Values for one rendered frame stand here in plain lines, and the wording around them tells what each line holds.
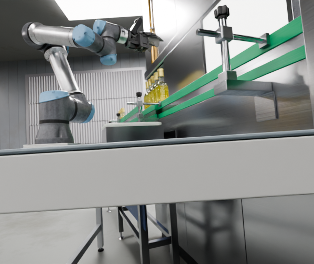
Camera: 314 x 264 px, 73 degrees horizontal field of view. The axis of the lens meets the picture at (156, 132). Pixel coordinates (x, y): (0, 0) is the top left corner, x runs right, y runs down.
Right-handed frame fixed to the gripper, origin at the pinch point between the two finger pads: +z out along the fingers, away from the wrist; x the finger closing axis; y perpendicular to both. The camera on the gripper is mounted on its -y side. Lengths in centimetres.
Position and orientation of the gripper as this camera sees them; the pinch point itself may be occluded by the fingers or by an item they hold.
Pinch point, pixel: (158, 41)
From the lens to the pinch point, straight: 127.0
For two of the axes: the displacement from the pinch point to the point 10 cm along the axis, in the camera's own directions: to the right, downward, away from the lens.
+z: 8.1, -0.1, 5.8
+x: 5.8, -0.9, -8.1
